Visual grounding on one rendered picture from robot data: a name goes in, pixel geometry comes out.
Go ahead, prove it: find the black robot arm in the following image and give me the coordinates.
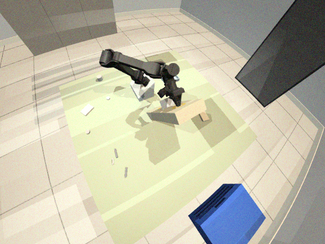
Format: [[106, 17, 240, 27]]
[[99, 49, 180, 98]]

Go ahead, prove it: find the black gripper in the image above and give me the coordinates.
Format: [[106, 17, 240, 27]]
[[164, 78, 185, 106]]

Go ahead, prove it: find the small grey cylinder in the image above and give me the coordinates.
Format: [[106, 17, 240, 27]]
[[96, 75, 103, 82]]

